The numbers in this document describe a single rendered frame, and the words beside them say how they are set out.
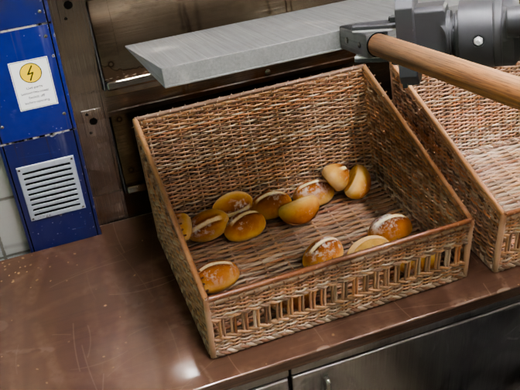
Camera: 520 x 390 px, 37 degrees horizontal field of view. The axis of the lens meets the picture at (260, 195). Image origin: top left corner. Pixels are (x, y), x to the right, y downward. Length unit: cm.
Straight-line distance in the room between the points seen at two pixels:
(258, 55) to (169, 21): 57
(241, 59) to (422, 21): 25
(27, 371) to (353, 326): 62
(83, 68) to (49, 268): 44
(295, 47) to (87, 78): 65
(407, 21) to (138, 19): 74
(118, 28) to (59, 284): 55
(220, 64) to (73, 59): 60
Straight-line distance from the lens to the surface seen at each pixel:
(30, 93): 161
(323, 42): 112
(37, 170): 170
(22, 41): 156
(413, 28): 104
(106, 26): 162
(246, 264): 165
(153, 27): 164
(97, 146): 173
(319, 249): 160
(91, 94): 167
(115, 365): 151
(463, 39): 102
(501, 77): 80
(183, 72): 107
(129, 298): 163
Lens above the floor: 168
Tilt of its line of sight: 36 degrees down
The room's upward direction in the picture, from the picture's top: 4 degrees counter-clockwise
